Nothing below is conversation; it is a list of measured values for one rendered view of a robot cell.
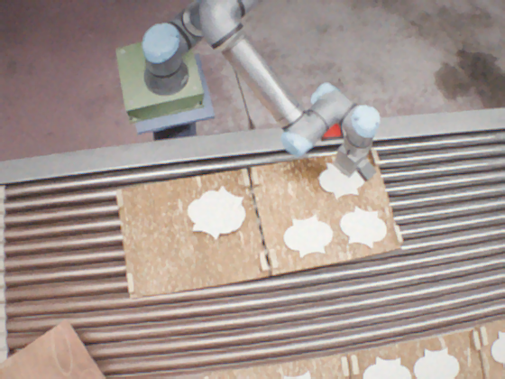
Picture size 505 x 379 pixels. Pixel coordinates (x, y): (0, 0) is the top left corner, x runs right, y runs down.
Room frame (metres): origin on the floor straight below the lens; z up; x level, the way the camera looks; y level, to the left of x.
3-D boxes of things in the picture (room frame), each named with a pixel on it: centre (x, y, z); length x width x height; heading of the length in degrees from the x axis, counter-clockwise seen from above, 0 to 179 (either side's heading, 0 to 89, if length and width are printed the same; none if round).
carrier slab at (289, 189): (0.70, -0.23, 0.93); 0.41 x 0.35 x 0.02; 107
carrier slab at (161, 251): (0.58, 0.17, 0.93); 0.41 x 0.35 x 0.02; 106
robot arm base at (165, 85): (1.10, 0.32, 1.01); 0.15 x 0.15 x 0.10
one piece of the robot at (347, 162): (0.78, -0.29, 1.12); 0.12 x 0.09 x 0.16; 54
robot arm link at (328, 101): (0.84, -0.18, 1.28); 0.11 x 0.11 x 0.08; 52
